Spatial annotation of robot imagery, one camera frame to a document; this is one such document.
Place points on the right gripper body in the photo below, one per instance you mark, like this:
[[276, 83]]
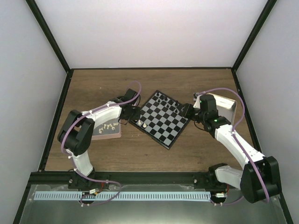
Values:
[[192, 116]]

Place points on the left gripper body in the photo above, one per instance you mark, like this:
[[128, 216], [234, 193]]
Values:
[[131, 115]]

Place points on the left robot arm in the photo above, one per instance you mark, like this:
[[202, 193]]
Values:
[[77, 131]]

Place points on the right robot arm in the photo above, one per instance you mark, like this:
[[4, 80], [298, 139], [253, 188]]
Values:
[[259, 176]]

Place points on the black chess pieces row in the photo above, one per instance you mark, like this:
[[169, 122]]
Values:
[[167, 103]]

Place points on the pink tin box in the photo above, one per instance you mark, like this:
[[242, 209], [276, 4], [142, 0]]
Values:
[[108, 130]]

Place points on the black and white chessboard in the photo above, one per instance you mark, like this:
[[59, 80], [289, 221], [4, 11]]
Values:
[[162, 127]]

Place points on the gold tin box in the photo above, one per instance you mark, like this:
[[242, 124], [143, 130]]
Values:
[[226, 107]]

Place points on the black enclosure frame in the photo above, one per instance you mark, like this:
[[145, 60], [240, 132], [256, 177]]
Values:
[[69, 72]]

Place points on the light blue slotted cable duct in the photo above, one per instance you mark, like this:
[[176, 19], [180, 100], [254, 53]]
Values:
[[124, 196]]

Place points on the black aluminium mounting rail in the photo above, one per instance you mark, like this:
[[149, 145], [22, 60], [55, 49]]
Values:
[[200, 180]]

